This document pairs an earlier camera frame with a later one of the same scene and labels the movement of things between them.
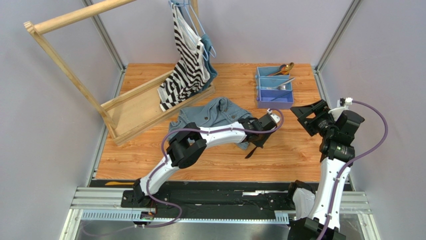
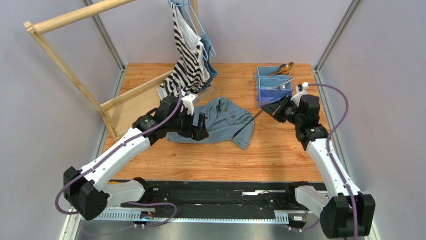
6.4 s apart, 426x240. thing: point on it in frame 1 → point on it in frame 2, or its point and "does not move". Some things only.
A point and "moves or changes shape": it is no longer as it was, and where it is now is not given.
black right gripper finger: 309,115 → 274,108
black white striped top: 191,73 does not move
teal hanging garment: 207,47 does not move
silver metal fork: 280,87 does not move
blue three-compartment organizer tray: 273,91 does not move
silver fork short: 284,83 does not move
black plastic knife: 250,154 moves or changes shape
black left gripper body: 263,138 → 183,125
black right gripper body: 312,116 → 279,109
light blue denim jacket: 218,112 does not move
